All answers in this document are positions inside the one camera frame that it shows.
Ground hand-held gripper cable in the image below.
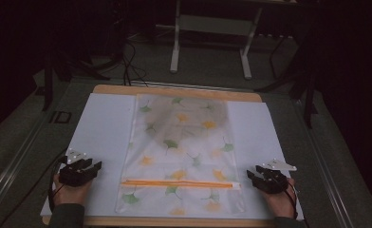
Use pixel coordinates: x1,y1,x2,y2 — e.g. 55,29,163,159
47,156,68,213
282,180,300,220

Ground left hand-held gripper cable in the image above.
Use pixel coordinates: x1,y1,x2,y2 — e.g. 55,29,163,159
47,156,68,213

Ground person's right hand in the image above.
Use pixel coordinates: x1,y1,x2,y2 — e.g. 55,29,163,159
262,177,298,220

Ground white metal stand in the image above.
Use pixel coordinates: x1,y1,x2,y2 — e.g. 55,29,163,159
169,0,265,81

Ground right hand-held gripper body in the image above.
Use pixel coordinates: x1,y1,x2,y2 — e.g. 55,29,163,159
251,159,298,195

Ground metal floor rail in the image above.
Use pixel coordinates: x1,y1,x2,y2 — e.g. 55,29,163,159
0,117,50,219
291,97,355,228

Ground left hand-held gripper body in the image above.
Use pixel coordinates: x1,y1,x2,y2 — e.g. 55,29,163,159
59,147,96,188

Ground black floor cables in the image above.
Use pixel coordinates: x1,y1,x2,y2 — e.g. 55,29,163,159
120,39,150,88

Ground leaf-print translucent zipper bag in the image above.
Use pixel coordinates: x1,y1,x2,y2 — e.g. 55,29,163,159
114,93,247,218

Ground white table sheet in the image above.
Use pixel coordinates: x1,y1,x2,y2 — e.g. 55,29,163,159
39,92,304,221

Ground person's left hand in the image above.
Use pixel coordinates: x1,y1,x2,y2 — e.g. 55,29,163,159
52,173,93,207

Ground right hand-held gripper cable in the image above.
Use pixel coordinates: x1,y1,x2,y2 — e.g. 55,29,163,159
282,180,300,220

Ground black metal stand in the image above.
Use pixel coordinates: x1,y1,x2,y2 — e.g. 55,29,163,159
41,44,112,112
255,28,321,129

